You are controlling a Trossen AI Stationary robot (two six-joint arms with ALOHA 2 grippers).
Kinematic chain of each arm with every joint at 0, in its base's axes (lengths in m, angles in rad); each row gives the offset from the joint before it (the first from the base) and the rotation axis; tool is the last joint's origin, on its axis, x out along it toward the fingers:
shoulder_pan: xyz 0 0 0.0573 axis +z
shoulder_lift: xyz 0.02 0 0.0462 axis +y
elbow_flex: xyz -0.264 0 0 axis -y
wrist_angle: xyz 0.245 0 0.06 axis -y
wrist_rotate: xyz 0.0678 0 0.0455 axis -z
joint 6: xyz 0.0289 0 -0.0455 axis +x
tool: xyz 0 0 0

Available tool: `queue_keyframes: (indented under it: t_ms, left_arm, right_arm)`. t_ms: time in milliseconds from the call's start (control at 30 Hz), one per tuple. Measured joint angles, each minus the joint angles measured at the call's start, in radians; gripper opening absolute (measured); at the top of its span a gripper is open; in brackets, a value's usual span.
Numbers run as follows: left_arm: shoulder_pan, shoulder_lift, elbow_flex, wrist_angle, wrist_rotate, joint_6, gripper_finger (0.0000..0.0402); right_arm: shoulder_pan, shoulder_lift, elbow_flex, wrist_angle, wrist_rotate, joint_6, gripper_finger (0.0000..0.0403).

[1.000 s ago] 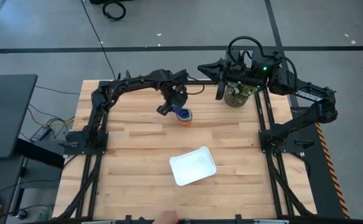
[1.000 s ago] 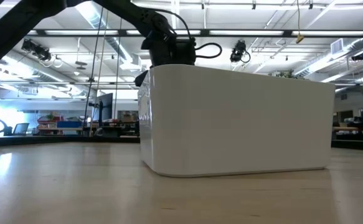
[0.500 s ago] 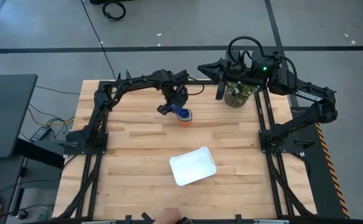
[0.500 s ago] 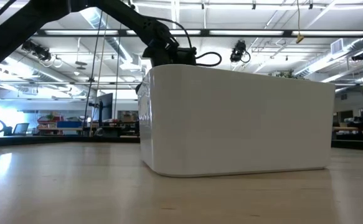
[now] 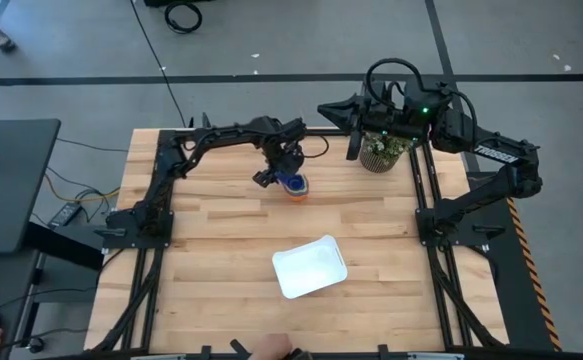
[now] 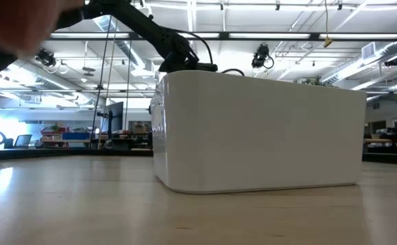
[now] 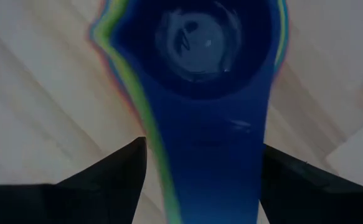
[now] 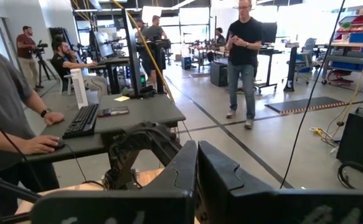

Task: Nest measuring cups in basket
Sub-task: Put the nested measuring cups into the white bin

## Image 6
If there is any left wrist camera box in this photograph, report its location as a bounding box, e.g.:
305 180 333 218
197 62 219 73

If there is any thin black hanging cable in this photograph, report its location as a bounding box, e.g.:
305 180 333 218
124 20 134 131

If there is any open laptop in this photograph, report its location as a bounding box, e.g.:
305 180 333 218
13 133 33 148

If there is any white plastic basket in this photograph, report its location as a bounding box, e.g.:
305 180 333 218
150 69 368 195

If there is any blue storage bin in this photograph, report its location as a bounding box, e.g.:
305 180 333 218
61 132 91 141

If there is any background workbench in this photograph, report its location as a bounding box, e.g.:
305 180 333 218
364 127 397 154

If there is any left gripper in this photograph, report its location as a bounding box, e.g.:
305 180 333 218
158 47 201 74

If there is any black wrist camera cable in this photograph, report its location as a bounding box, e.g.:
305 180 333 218
180 31 246 77

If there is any black overhead light bar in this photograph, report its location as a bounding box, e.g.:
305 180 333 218
48 31 397 42

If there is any long black hanging cable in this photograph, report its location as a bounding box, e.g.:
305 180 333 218
89 15 112 150

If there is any person's hand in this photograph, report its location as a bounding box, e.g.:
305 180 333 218
0 0 85 58

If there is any potted plant in striped pot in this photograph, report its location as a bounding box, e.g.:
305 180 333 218
300 75 336 88

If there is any yellow hanging cord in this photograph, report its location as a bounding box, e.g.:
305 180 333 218
323 0 334 48

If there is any black monitor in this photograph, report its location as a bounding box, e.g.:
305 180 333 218
99 101 125 134

